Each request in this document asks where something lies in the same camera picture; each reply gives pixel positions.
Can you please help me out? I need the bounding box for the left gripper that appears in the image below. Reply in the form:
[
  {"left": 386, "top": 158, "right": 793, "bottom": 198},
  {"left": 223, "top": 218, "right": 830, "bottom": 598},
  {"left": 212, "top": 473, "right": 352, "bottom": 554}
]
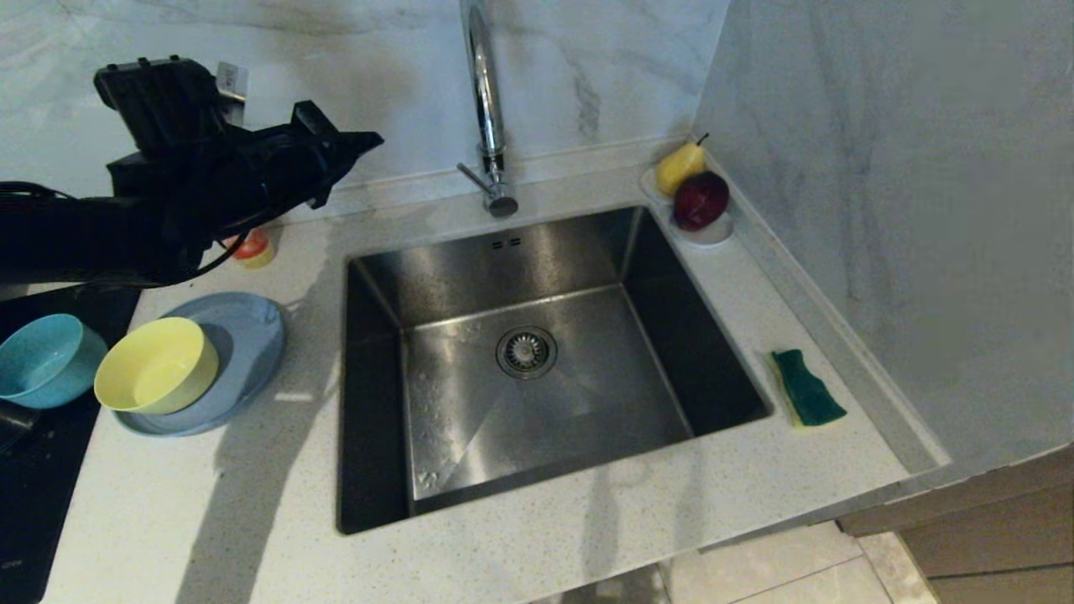
[{"left": 197, "top": 101, "right": 385, "bottom": 232}]

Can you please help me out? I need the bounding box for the round sink drain strainer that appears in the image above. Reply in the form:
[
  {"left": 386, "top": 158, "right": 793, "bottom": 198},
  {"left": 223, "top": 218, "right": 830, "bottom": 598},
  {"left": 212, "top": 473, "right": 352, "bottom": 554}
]
[{"left": 495, "top": 325, "right": 560, "bottom": 380}]

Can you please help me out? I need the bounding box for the stainless steel sink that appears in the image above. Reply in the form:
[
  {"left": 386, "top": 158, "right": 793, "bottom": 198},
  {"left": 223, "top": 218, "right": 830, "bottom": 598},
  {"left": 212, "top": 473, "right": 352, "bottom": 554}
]
[{"left": 336, "top": 206, "right": 774, "bottom": 536}]

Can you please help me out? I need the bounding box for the green and yellow sponge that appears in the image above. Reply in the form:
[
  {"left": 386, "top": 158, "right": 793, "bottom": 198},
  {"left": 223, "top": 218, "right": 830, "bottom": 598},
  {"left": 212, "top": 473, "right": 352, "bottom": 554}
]
[{"left": 769, "top": 348, "right": 848, "bottom": 430}]

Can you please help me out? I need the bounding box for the chrome faucet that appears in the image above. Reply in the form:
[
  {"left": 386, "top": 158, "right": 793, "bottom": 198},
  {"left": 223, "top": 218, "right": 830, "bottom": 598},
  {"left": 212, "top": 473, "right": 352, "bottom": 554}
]
[{"left": 456, "top": 0, "right": 519, "bottom": 220}]

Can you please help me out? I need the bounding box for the small red and yellow cup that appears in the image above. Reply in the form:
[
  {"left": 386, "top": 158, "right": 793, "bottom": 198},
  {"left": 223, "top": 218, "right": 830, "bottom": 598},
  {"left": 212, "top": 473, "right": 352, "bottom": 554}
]
[{"left": 222, "top": 226, "right": 279, "bottom": 270}]

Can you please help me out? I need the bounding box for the grey-blue plate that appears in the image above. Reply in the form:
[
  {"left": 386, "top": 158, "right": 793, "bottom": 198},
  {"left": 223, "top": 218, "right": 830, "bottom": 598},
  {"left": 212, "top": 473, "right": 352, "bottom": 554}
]
[{"left": 112, "top": 291, "right": 287, "bottom": 438}]

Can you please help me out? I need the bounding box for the yellow bowl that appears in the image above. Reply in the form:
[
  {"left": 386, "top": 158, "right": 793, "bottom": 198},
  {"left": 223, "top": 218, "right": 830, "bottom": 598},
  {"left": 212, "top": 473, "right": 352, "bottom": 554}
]
[{"left": 93, "top": 316, "right": 221, "bottom": 416}]

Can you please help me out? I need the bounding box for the yellow pear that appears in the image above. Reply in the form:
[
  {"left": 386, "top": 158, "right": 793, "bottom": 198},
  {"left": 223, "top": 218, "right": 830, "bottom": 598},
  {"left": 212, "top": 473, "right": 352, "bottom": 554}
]
[{"left": 654, "top": 133, "right": 711, "bottom": 199}]

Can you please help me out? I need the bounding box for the dark red apple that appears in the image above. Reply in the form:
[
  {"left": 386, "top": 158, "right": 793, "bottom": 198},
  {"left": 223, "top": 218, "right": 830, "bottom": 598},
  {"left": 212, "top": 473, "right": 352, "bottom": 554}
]
[{"left": 672, "top": 171, "right": 731, "bottom": 232}]

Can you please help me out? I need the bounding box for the small white plate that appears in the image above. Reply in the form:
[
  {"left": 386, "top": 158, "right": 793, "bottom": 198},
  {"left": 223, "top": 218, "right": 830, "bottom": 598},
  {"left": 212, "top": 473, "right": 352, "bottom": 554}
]
[{"left": 641, "top": 165, "right": 736, "bottom": 247}]

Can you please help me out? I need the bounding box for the light blue bowl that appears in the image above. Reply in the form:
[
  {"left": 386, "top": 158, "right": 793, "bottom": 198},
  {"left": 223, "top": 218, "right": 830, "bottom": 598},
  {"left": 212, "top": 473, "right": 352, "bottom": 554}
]
[{"left": 0, "top": 313, "right": 109, "bottom": 410}]

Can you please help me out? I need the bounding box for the black cooktop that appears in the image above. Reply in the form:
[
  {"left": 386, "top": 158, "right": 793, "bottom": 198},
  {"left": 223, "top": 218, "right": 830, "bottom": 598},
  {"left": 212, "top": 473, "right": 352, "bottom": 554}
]
[{"left": 0, "top": 285, "right": 143, "bottom": 604}]

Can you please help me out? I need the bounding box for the wooden cabinet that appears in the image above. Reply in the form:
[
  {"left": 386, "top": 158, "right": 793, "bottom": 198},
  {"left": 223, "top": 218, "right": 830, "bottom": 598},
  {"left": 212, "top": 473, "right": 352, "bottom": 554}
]
[{"left": 837, "top": 443, "right": 1074, "bottom": 604}]

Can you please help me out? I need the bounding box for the black cable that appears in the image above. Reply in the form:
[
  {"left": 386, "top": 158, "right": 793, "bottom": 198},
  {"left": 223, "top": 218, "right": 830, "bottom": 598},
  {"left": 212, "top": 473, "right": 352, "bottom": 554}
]
[{"left": 172, "top": 220, "right": 254, "bottom": 283}]

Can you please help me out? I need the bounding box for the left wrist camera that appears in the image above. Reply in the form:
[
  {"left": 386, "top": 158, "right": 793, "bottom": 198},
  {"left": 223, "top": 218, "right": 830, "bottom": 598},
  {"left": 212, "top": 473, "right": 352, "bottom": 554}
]
[{"left": 94, "top": 55, "right": 251, "bottom": 157}]

